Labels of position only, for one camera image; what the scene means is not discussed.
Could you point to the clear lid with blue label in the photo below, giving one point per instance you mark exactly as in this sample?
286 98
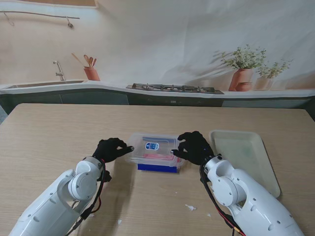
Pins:
151 146

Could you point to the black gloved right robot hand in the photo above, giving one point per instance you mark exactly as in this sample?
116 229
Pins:
194 147

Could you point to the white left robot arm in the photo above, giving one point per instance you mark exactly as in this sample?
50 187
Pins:
49 204

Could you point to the stack of raw bacon slices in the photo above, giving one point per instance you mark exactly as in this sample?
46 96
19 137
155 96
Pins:
157 156

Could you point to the clear container with blue clips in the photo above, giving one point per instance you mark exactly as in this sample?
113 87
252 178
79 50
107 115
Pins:
157 168

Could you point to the cream plastic tray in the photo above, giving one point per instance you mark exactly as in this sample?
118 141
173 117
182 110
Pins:
236 147

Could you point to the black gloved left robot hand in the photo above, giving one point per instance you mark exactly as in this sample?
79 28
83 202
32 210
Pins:
110 150

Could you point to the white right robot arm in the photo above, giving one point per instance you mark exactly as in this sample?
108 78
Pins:
251 196

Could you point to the kitchen print backdrop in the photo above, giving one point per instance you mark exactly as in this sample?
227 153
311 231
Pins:
157 49

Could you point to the large white paper scrap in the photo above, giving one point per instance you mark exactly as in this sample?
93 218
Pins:
190 208

